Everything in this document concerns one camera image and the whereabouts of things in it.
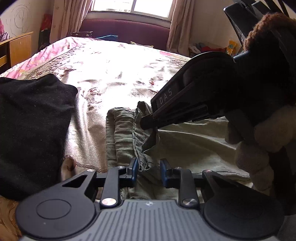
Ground black cloth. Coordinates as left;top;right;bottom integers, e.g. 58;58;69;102
0;74;78;202

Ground person's right hand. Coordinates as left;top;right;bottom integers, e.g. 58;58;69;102
225;102;296;193

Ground beige patterned curtain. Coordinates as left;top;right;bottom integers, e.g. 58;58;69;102
166;0;197;56
49;0;93;44

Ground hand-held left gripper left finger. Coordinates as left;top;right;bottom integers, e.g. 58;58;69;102
60;158;139;208

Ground person's right forearm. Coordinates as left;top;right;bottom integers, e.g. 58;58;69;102
242;13;296;52

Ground pile of colourful clothes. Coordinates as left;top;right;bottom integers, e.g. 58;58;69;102
189;42;229;57

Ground floral satin bedspread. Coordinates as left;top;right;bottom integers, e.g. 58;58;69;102
0;36;255;239

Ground red bag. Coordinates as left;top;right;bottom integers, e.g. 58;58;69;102
39;14;53;45

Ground window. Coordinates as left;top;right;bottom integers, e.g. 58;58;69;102
91;0;174;19

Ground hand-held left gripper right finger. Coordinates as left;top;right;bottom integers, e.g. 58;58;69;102
160;158;243;208

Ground olive green pants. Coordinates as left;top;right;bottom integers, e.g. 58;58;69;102
106;101;253;200

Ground yellow box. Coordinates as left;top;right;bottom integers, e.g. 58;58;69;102
228;40;241;56

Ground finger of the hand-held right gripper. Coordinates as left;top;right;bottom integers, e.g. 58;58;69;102
141;104;209;130

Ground maroon upholstered sofa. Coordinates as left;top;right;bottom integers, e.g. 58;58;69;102
78;19;171;50

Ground wooden desk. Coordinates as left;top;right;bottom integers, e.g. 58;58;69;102
0;31;34;75

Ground dark small table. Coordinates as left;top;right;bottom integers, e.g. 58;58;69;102
71;31;93;38

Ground blue flat item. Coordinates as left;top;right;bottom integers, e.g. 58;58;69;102
97;34;119;41

